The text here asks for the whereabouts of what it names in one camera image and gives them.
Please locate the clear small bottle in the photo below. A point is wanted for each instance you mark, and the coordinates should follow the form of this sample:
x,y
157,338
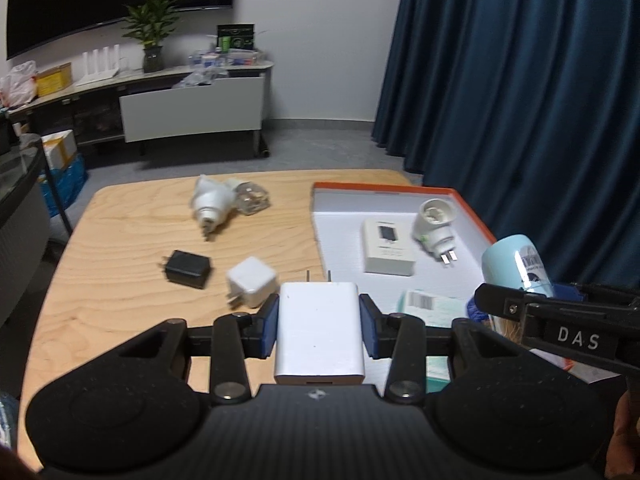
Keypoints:
x,y
252,197

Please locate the black charger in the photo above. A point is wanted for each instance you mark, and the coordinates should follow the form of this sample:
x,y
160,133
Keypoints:
x,y
187,267

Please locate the white cube charger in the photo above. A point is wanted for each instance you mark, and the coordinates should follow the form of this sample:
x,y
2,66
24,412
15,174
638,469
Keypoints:
x,y
252,277

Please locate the row of small plastic boxes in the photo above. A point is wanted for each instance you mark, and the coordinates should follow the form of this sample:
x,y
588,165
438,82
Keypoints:
x,y
225,58

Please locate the black television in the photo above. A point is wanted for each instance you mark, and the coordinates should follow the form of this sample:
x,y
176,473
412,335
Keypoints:
x,y
100,0

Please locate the yellow cardboard box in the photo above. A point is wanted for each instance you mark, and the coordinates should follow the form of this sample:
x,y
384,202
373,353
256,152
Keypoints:
x,y
54,80

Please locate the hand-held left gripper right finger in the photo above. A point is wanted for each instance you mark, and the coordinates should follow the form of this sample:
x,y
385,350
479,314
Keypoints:
x,y
370,327

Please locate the white red plastic bag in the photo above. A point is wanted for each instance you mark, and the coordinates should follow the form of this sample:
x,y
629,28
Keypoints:
x,y
19,85

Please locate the dark blue curtain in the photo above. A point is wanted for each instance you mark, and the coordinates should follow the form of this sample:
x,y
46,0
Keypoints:
x,y
500,85

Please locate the white router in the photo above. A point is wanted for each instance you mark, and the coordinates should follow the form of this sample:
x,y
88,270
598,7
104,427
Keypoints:
x,y
100,72

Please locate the person's right hand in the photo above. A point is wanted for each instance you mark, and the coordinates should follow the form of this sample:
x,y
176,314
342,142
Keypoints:
x,y
625,435

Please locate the white yellow floor carton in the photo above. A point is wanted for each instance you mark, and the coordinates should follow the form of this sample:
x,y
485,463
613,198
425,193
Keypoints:
x,y
60,147

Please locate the pile of clear packets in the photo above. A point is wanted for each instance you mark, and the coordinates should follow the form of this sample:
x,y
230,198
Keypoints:
x,y
200,79

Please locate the black curved counter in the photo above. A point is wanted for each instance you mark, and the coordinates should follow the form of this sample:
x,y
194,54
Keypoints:
x,y
20,240

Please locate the orange rimmed white tray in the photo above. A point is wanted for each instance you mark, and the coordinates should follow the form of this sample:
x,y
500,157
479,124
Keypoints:
x,y
345,240

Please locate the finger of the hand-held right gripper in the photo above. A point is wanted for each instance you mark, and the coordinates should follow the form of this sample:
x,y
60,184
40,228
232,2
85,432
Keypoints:
x,y
570,291
500,302

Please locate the white plug-in mosquito heater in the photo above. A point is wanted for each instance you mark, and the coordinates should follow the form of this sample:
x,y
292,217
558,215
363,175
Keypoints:
x,y
210,200
435,220

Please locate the white charger box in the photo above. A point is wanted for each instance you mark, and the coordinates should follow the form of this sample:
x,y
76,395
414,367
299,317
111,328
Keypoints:
x,y
390,255

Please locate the blue plastic bag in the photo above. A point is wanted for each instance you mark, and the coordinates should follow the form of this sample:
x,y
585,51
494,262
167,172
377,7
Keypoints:
x,y
67,185

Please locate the curved low media shelf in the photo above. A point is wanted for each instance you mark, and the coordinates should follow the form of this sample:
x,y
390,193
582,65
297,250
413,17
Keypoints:
x,y
100,115

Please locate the green cardboard box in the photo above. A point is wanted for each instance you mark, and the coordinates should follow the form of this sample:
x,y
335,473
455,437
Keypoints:
x,y
442,312

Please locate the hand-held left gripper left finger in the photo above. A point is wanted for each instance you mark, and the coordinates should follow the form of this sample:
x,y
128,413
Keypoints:
x,y
267,327

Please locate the black green box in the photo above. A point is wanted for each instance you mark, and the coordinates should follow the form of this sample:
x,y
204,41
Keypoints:
x,y
236,37

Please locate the light blue bottle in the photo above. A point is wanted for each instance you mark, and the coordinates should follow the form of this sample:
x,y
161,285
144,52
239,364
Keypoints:
x,y
505,265

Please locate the potted plant dark vase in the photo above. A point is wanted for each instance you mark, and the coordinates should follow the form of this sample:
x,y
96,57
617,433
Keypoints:
x,y
152,25

